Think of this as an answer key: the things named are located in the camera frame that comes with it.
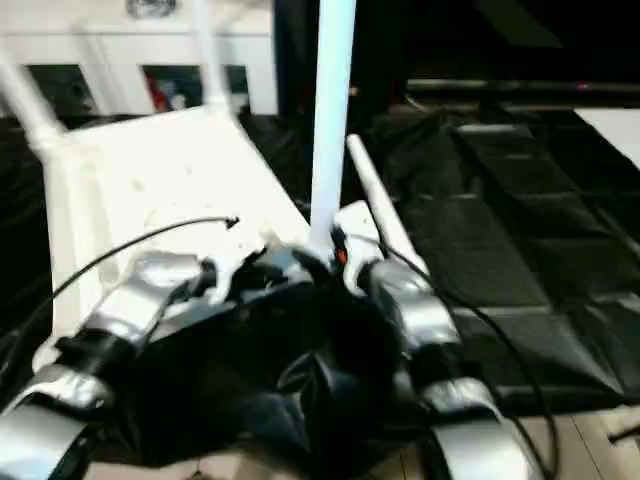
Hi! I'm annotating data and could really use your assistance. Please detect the red bottle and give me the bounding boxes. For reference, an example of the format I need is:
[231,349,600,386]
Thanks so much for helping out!
[150,74,172,111]

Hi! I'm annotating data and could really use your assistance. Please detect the white cabinet with glass doors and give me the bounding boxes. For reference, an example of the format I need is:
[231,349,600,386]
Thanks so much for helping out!
[0,14,280,117]

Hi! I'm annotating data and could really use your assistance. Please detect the large black case yellow label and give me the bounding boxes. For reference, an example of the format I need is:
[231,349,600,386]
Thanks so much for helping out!
[273,0,417,121]

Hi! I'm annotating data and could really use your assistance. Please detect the grey metal bar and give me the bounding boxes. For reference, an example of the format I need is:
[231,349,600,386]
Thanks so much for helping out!
[406,77,640,97]

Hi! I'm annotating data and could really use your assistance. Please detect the white plastic table leg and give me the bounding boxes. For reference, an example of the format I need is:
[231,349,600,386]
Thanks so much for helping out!
[191,0,237,120]
[307,0,358,262]
[0,62,70,162]
[345,133,433,277]

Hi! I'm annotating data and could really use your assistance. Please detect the white flat panel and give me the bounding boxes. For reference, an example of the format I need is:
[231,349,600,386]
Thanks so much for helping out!
[573,107,640,170]

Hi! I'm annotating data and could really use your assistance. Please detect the black mat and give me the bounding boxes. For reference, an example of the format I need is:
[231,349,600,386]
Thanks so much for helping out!
[0,102,640,466]

